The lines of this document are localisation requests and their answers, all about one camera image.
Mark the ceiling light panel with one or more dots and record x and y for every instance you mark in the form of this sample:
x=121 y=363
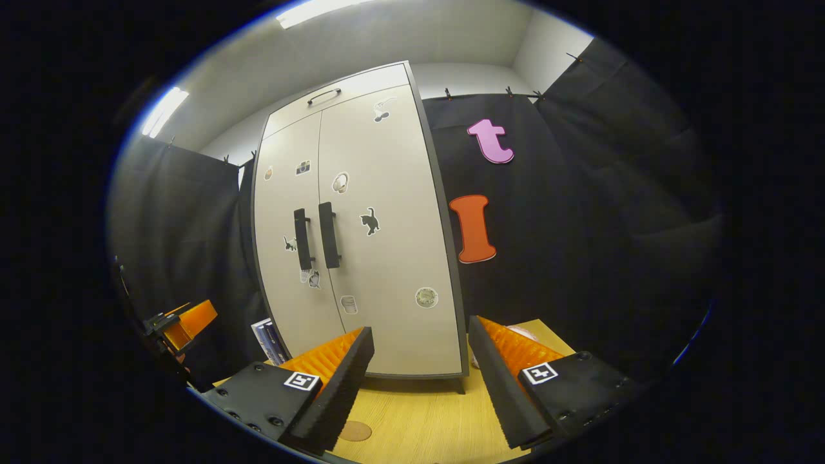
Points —
x=309 y=13
x=164 y=111

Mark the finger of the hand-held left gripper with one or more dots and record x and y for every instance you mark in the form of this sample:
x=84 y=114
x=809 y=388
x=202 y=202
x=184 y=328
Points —
x=193 y=319

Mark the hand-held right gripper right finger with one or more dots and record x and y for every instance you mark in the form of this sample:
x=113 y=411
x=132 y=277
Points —
x=503 y=386

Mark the white cabinet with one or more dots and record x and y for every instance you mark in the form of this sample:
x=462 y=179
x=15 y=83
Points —
x=399 y=322

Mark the white cabinet door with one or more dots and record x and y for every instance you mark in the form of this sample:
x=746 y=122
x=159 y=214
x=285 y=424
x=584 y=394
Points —
x=277 y=212
x=399 y=258

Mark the pink round plush toy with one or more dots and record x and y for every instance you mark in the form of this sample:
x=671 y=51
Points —
x=525 y=333

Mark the round cork coaster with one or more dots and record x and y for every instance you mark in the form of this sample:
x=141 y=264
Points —
x=356 y=431

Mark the blue printed box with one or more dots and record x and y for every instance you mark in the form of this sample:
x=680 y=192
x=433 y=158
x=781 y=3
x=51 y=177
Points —
x=269 y=341

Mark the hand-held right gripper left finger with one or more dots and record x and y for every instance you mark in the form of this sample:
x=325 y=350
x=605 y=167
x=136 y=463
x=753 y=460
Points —
x=335 y=399

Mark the white cabinet drawer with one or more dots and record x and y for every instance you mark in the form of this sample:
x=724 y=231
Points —
x=367 y=87

